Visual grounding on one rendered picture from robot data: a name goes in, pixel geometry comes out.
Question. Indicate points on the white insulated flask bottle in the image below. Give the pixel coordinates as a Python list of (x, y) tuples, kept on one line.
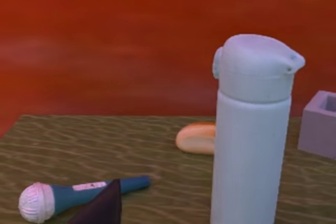
[(249, 134)]

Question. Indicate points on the bread roll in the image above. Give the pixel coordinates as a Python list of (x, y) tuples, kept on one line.
[(195, 138)]

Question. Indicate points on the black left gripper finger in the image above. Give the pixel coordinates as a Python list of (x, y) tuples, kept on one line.
[(105, 203)]

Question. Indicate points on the blue microphone with white head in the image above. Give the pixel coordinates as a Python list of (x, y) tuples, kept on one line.
[(65, 195)]

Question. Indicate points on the purple square box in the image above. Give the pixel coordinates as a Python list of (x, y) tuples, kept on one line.
[(316, 129)]

